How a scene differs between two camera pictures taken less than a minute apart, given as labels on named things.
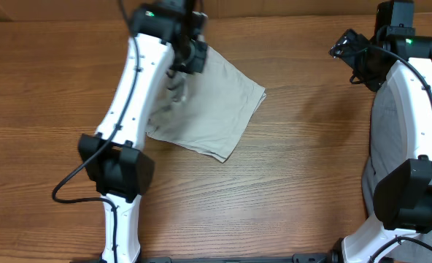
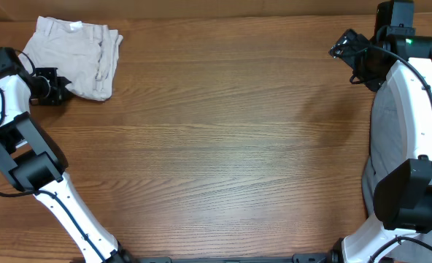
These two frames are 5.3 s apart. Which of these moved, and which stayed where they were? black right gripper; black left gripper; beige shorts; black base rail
Moved: beige shorts; black left gripper
Stayed: black base rail; black right gripper
